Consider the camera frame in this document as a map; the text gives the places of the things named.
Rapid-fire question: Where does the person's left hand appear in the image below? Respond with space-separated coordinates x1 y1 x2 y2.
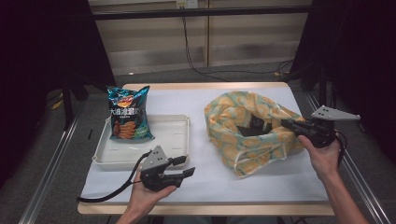
127 169 178 217

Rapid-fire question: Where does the white wall socket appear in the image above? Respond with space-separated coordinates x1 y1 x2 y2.
176 0 199 9

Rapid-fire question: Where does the white table sheet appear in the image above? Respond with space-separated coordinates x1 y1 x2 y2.
78 87 331 204

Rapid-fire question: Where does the white plastic tray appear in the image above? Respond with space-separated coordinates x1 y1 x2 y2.
92 114 191 172

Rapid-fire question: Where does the black horizontal bar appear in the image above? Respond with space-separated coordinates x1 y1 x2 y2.
92 5 312 21

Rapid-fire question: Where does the orange-print fabric bag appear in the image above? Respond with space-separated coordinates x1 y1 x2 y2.
204 90 306 178

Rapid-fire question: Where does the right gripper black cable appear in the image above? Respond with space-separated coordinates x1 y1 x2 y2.
334 130 347 166

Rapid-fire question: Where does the metal floor rail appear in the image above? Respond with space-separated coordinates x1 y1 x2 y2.
304 91 390 224
18 102 85 224

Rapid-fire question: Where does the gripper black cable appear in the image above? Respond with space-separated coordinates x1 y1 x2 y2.
334 130 347 166
77 149 152 203

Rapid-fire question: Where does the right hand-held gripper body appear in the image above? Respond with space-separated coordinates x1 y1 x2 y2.
290 105 361 149

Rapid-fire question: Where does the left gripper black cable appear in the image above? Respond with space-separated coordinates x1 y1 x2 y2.
77 149 152 203

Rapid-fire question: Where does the black wall cable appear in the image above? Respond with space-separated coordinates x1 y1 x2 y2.
181 17 295 82

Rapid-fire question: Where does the blue chips bag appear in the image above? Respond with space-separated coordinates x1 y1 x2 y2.
106 85 156 141

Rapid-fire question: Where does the person's right hand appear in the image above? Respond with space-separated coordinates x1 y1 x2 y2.
297 134 343 182

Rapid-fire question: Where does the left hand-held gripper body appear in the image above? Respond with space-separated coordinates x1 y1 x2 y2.
138 145 188 192

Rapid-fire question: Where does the black stand leg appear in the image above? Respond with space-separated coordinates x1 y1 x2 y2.
61 74 74 130

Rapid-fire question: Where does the black curtain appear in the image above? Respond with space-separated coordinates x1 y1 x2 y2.
0 0 116 188
289 0 396 162

